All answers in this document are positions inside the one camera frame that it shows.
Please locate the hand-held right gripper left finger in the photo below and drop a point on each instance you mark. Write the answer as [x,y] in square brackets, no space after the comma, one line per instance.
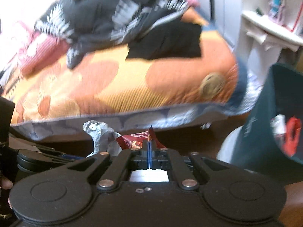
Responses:
[144,146]

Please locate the orange floral bedspread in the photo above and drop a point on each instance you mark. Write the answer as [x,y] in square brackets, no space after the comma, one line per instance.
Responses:
[132,82]

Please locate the pink pen holder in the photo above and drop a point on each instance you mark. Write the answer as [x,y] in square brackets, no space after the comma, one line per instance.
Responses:
[277,4]

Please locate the white corner shelf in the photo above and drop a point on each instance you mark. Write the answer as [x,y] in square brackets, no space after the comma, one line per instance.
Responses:
[255,19]

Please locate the black cloth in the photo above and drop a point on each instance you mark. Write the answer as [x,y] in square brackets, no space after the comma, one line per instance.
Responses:
[170,42]

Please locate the pink blanket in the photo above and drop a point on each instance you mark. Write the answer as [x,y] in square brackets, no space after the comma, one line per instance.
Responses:
[192,0]

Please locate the red crumpled wrapper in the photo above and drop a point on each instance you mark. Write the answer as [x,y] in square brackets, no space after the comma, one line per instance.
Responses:
[292,132]

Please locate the white crumpled papers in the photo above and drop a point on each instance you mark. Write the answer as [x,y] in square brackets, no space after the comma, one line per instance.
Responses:
[262,37]

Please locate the red-bordered paper sheet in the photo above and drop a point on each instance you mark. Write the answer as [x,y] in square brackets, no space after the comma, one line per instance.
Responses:
[298,21]

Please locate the white crumpled wrapper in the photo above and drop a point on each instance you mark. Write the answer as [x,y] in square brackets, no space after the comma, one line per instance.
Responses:
[278,123]

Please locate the pink striped pillow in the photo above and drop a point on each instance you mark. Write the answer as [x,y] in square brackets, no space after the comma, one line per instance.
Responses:
[42,56]

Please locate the white wardrobe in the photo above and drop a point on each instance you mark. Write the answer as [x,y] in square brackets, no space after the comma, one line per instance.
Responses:
[224,9]

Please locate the silver foil wrapper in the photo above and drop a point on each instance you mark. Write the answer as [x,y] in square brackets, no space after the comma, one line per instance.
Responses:
[99,132]

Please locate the red snack wrapper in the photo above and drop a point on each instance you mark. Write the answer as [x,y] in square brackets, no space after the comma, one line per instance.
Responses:
[132,141]

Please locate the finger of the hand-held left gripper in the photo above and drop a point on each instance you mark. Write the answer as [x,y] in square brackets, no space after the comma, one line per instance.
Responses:
[71,157]
[52,150]

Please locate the teal trash bin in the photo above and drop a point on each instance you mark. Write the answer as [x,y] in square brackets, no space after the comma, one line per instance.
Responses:
[258,123]

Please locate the small green figurine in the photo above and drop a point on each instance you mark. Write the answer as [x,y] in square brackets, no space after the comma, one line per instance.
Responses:
[259,10]

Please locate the dark leaf-print blanket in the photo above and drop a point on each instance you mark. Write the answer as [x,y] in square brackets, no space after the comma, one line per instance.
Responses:
[99,11]

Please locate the person's left hand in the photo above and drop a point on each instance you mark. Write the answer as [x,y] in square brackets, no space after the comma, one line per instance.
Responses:
[6,184]

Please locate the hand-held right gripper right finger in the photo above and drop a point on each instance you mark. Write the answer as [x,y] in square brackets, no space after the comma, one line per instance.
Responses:
[153,146]

